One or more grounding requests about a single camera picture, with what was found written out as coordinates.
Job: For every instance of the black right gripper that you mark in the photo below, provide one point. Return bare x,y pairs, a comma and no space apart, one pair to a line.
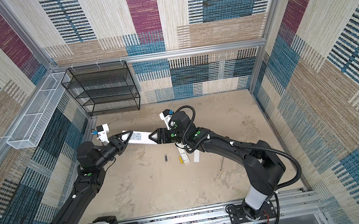
160,131

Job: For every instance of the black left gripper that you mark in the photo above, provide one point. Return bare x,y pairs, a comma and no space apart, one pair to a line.
115,143

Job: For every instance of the white remote with grey screen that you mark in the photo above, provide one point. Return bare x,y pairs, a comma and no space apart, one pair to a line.
141,138

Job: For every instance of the white battery cover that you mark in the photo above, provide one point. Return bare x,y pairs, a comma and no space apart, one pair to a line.
196,156

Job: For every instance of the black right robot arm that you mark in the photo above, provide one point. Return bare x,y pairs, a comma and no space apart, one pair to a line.
263,166

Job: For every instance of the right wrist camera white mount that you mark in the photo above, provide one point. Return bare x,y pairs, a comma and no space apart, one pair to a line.
166,116

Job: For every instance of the black wire mesh shelf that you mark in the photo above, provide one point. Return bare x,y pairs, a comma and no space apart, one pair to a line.
104,88

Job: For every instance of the white wire mesh basket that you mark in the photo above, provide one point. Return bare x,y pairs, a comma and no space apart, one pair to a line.
32,125

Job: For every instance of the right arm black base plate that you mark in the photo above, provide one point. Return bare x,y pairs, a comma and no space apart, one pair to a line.
243,213

